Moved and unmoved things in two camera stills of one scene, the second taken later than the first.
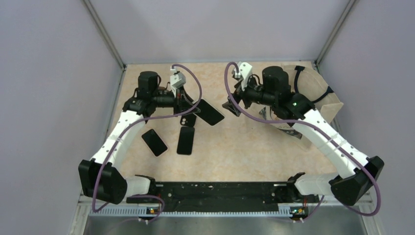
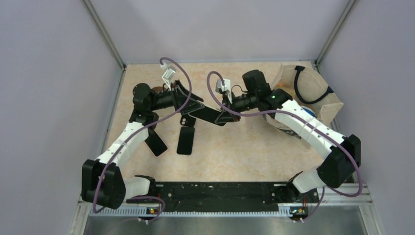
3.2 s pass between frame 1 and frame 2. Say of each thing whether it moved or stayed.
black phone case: stayed
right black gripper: moved
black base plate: stayed
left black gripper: stayed
